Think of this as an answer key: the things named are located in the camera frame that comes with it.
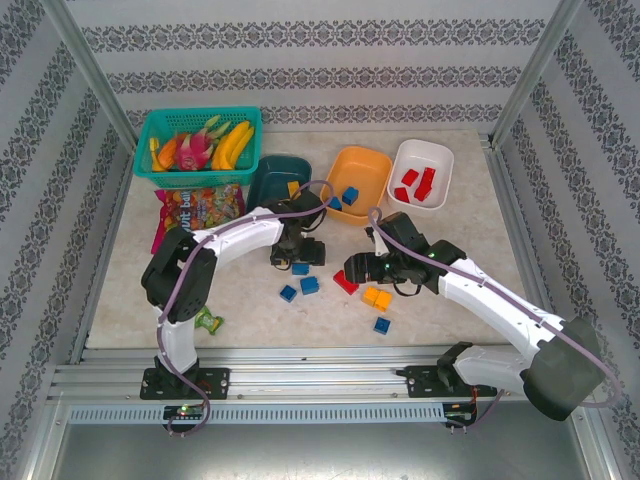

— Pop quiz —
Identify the dark teal plastic container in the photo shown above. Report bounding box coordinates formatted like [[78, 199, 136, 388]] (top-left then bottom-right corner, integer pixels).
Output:
[[244, 153, 314, 214]]

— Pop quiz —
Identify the orange plastic container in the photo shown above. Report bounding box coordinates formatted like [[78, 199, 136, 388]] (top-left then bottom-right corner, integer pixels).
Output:
[[325, 144, 394, 227]]

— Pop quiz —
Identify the yellow toy banana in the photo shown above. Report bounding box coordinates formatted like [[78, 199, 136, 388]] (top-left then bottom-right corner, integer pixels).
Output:
[[225, 121, 257, 169], [211, 127, 245, 172]]

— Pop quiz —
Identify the colourful candy bag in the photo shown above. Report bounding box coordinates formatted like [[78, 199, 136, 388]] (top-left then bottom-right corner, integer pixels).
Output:
[[151, 183, 250, 254]]

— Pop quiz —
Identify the green crumpled wrapper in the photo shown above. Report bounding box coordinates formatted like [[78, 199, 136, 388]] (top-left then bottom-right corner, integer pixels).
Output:
[[193, 305, 225, 335]]

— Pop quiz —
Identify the white plastic container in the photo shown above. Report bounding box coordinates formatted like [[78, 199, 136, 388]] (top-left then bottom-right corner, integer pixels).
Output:
[[386, 138, 455, 212]]

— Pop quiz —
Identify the pink toy dragon fruit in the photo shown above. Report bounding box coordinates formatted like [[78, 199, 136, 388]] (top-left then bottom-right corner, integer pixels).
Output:
[[172, 115, 232, 172]]

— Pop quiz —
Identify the orange toy carrot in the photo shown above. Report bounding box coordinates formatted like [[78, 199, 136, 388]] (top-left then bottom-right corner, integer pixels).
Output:
[[158, 136, 179, 169]]

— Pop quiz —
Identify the teal plastic basket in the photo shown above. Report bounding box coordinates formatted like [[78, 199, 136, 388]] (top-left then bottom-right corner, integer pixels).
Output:
[[132, 105, 264, 187]]

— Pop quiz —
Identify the small yellow toy vegetable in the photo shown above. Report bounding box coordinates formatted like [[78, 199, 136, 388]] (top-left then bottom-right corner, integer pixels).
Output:
[[148, 138, 167, 173]]

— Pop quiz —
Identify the small circuit board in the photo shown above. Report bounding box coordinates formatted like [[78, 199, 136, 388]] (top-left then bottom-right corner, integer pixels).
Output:
[[163, 404, 206, 420], [444, 402, 479, 426]]

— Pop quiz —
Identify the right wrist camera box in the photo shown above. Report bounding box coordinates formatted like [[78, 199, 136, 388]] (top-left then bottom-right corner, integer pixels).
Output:
[[366, 226, 390, 257]]

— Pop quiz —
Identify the aluminium side rail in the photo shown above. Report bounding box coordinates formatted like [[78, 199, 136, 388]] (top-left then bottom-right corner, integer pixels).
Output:
[[482, 132, 569, 359], [69, 144, 139, 366]]

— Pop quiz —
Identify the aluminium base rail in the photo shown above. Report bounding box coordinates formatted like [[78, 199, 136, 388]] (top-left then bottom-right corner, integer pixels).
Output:
[[47, 344, 586, 406]]

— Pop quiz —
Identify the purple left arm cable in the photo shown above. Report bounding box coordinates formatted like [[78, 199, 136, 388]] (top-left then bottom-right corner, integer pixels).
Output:
[[154, 179, 336, 437]]

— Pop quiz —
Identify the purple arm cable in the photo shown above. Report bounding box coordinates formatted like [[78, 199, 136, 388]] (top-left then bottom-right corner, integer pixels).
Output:
[[367, 206, 623, 434], [154, 179, 336, 437]]

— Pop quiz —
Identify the slotted grey cable duct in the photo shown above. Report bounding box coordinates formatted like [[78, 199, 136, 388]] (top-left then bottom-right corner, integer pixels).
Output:
[[67, 404, 446, 425]]

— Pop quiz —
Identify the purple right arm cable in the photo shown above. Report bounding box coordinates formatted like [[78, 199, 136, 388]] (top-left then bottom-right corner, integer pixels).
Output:
[[367, 206, 623, 434]]

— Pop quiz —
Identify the aluminium frame post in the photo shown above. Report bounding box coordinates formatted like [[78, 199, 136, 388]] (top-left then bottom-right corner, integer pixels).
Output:
[[491, 0, 585, 147], [39, 0, 140, 146]]

